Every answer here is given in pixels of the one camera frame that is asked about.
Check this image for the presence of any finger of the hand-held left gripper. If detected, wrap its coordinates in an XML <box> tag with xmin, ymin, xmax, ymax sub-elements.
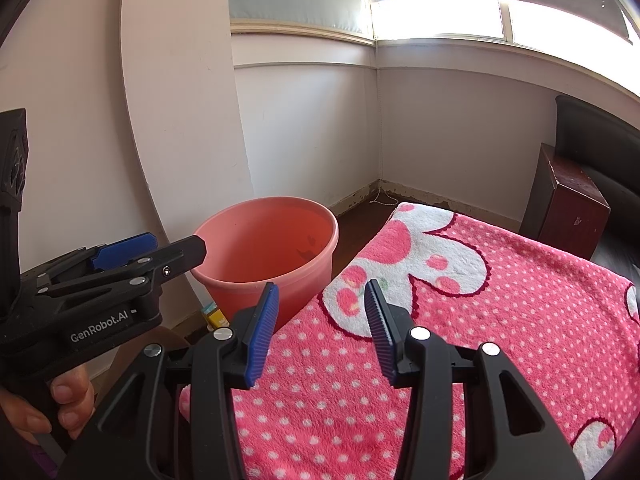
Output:
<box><xmin>20</xmin><ymin>232</ymin><xmax>159</xmax><ymax>287</ymax></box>
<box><xmin>37</xmin><ymin>236</ymin><xmax>207</xmax><ymax>302</ymax></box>

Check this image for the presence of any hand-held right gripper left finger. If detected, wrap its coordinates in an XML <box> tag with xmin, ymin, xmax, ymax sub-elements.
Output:
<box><xmin>57</xmin><ymin>282</ymin><xmax>280</xmax><ymax>480</ymax></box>

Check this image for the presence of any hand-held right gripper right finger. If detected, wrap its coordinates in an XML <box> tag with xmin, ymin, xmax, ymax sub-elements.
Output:
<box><xmin>364</xmin><ymin>280</ymin><xmax>586</xmax><ymax>480</ymax></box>

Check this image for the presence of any window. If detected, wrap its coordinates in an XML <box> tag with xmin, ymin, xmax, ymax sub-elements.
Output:
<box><xmin>372</xmin><ymin>0</ymin><xmax>640</xmax><ymax>98</ymax></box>

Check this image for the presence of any yellow small box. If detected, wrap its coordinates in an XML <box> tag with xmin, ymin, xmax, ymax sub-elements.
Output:
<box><xmin>200</xmin><ymin>305</ymin><xmax>229</xmax><ymax>331</ymax></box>

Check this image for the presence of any person's left hand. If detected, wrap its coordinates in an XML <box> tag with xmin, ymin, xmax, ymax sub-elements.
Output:
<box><xmin>0</xmin><ymin>362</ymin><xmax>96</xmax><ymax>441</ymax></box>

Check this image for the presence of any black leather armchair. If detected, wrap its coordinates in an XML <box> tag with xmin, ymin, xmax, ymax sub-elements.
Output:
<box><xmin>520</xmin><ymin>95</ymin><xmax>640</xmax><ymax>281</ymax></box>

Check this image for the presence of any pink polka dot printed blanket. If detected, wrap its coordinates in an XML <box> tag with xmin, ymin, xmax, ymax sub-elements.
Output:
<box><xmin>180</xmin><ymin>202</ymin><xmax>640</xmax><ymax>480</ymax></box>

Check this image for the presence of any pink plastic bucket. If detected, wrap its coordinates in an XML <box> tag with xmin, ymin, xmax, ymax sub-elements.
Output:
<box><xmin>191</xmin><ymin>198</ymin><xmax>339</xmax><ymax>333</ymax></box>

